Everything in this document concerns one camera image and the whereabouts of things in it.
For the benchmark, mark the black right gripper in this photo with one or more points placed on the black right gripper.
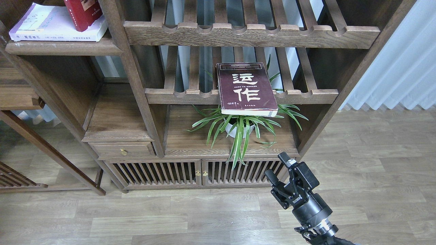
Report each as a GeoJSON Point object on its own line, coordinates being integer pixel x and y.
{"type": "Point", "coordinates": [310, 209]}

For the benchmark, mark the dark maroon book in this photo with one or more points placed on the dark maroon book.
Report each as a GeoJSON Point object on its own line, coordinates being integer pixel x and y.
{"type": "Point", "coordinates": [245, 89]}

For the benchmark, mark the red cover book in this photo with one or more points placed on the red cover book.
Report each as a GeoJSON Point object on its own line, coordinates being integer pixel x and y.
{"type": "Point", "coordinates": [83, 12]}

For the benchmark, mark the white lavender book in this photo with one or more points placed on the white lavender book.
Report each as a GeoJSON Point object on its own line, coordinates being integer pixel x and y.
{"type": "Point", "coordinates": [54, 23]}

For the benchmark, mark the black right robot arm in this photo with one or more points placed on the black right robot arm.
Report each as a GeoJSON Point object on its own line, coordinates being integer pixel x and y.
{"type": "Point", "coordinates": [321, 237]}

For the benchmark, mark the green spider plant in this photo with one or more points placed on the green spider plant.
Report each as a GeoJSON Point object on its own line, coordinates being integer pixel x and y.
{"type": "Point", "coordinates": [217, 122]}

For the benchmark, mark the right slatted cabinet door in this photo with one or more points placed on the right slatted cabinet door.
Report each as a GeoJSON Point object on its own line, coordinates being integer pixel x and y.
{"type": "Point", "coordinates": [218, 173]}

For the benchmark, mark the slatted cabinet door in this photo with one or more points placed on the slatted cabinet door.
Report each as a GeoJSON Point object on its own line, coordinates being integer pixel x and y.
{"type": "Point", "coordinates": [164, 174]}
{"type": "Point", "coordinates": [218, 173]}

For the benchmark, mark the white plant pot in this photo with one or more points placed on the white plant pot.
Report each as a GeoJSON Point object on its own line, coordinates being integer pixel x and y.
{"type": "Point", "coordinates": [232, 128]}

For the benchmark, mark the dark wooden bookshelf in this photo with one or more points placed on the dark wooden bookshelf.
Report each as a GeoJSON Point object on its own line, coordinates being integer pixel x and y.
{"type": "Point", "coordinates": [158, 58]}

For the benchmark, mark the left slatted cabinet door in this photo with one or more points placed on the left slatted cabinet door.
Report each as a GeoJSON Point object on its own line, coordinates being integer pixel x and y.
{"type": "Point", "coordinates": [164, 174]}

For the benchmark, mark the white curtain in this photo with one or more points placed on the white curtain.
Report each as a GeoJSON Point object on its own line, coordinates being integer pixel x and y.
{"type": "Point", "coordinates": [404, 72]}

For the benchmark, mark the small wooden drawer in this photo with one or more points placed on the small wooden drawer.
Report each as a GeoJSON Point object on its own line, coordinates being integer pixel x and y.
{"type": "Point", "coordinates": [122, 150]}

